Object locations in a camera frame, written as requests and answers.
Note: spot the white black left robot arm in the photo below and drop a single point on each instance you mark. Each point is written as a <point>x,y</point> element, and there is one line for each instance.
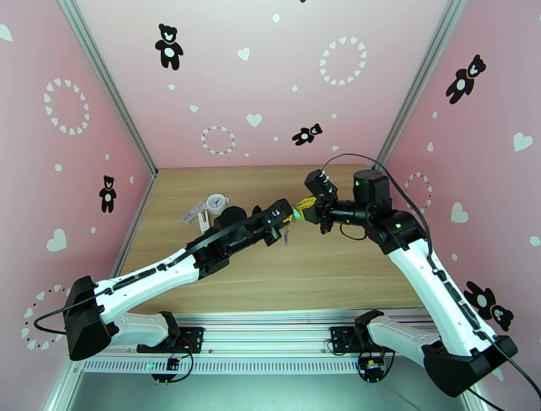
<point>143,281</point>

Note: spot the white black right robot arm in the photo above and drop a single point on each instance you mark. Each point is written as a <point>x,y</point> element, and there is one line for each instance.
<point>427,279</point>

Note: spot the aluminium corner post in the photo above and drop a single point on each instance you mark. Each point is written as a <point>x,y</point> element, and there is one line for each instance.
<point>416,84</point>
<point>112,88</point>

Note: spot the aluminium side rail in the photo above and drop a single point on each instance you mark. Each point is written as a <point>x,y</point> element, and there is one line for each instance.
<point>410,291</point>

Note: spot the white round clock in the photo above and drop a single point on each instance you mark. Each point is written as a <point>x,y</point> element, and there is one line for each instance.
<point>217,202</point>

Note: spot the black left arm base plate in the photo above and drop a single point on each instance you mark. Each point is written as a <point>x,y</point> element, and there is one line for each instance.
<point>195,336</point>

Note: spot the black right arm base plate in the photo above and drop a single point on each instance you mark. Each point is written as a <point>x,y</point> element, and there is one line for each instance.
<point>338,338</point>

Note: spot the small white pink item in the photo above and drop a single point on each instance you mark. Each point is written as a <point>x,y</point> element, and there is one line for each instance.
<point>204,219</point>

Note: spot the grey metal panel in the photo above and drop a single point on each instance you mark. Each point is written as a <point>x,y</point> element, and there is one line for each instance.
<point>270,393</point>

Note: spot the aluminium rail base frame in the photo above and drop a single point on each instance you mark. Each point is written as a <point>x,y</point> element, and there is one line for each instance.
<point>270,334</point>

